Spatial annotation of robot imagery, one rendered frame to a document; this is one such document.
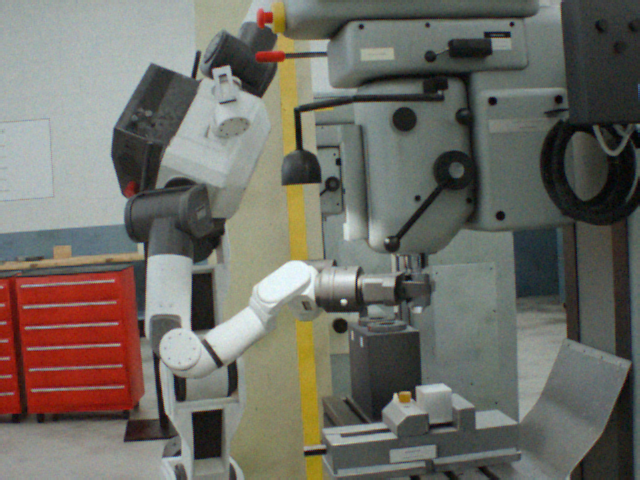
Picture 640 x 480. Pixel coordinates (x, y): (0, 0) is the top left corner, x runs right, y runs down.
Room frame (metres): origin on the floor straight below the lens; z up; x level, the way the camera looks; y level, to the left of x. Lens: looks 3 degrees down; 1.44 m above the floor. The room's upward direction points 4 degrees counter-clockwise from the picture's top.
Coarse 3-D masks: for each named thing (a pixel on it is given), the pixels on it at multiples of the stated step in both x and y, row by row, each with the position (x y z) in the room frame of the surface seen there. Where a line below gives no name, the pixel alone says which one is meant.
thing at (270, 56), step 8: (256, 56) 1.83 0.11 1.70; (264, 56) 1.83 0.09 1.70; (272, 56) 1.83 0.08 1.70; (280, 56) 1.83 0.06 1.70; (288, 56) 1.84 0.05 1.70; (296, 56) 1.85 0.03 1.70; (304, 56) 1.85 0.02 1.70; (312, 56) 1.85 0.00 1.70; (320, 56) 1.85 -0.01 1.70; (328, 56) 1.85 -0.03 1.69
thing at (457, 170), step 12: (444, 156) 1.66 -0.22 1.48; (456, 156) 1.66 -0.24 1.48; (468, 156) 1.67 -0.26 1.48; (444, 168) 1.66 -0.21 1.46; (456, 168) 1.66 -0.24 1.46; (468, 168) 1.66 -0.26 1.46; (444, 180) 1.66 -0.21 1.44; (456, 180) 1.66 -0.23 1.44; (468, 180) 1.66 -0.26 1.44; (432, 192) 1.66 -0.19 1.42; (420, 216) 1.65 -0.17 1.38; (408, 228) 1.65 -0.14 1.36; (396, 240) 1.64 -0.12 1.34
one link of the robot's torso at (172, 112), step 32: (160, 96) 1.99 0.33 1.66; (192, 96) 2.01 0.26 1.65; (128, 128) 1.93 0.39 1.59; (160, 128) 1.94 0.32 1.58; (192, 128) 1.96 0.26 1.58; (256, 128) 2.02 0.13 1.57; (128, 160) 2.00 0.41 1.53; (160, 160) 1.92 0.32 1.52; (192, 160) 1.92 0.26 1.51; (224, 160) 1.94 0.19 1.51; (256, 160) 2.03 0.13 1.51; (128, 192) 2.05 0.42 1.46; (224, 192) 1.94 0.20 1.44; (224, 224) 2.15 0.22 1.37
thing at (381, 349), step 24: (360, 336) 2.14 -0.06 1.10; (384, 336) 2.08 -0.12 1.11; (408, 336) 2.09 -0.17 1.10; (360, 360) 2.16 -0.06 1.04; (384, 360) 2.08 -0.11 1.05; (408, 360) 2.09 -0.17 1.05; (360, 384) 2.17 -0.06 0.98; (384, 384) 2.08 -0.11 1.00; (408, 384) 2.09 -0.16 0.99; (384, 408) 2.08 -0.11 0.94
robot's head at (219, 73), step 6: (228, 66) 1.91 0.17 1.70; (216, 72) 1.90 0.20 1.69; (222, 72) 1.90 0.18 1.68; (228, 72) 1.90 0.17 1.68; (216, 78) 1.90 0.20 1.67; (228, 78) 1.89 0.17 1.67; (216, 84) 1.89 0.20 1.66; (228, 84) 1.88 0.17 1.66; (216, 90) 1.88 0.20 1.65; (234, 90) 1.88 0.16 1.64; (228, 96) 1.87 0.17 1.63; (234, 96) 1.87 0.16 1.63; (222, 102) 1.87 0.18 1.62
